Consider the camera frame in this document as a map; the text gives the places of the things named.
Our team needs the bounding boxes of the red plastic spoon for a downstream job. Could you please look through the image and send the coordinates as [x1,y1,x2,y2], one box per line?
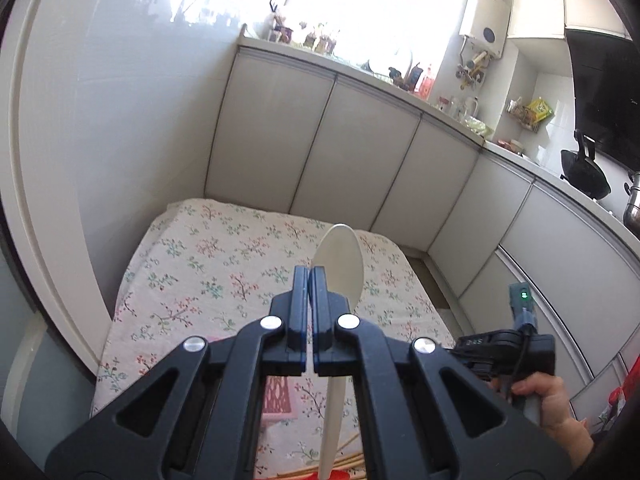
[302,469,368,480]

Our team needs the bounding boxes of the white kettle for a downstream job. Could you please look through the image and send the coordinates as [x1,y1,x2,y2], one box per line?
[463,96,480,118]

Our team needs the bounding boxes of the black range hood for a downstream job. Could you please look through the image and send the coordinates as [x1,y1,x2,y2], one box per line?
[565,29,639,171]

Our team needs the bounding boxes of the person's right hand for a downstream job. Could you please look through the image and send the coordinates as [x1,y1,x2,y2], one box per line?
[511,372,594,470]

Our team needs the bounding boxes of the red bottle on counter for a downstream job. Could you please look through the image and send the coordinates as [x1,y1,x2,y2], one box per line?
[416,64,435,101]

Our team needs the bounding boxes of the pink plastic utensil basket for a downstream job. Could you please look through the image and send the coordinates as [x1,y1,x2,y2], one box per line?
[207,334,302,420]

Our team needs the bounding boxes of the white plastic spoon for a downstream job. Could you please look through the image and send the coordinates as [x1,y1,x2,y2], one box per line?
[312,224,363,465]

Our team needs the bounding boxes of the black wok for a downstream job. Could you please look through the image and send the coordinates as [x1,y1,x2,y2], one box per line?
[561,129,611,200]

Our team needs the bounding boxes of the white door frame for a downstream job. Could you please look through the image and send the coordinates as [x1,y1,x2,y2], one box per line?
[1,0,111,373]

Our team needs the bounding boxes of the floral tablecloth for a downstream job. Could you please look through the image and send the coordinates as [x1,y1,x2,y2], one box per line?
[89,198,458,480]

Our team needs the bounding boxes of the white wall water heater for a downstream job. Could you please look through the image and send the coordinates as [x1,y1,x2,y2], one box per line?
[459,0,511,58]

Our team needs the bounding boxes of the steel pot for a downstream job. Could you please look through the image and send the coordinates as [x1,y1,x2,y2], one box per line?
[623,171,640,238]

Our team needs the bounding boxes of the yellow snack packet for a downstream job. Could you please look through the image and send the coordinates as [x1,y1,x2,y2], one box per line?
[526,98,554,125]

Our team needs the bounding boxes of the wooden chopstick bundle on table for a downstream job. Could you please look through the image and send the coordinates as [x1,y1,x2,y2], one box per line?
[255,432,368,479]

